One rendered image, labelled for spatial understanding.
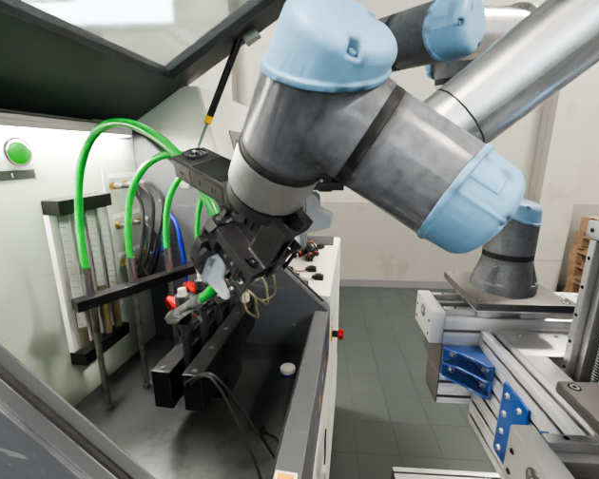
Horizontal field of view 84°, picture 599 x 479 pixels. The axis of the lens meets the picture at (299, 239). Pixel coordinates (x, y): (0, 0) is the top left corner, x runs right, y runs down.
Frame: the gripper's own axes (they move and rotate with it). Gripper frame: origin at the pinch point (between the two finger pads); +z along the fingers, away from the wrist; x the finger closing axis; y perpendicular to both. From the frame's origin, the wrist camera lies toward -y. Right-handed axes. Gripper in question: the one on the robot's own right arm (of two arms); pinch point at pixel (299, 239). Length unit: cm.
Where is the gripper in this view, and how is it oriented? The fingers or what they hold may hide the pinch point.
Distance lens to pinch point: 55.8
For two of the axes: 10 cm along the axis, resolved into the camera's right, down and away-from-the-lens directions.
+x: 1.6, -2.5, 9.6
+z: 0.0, 9.7, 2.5
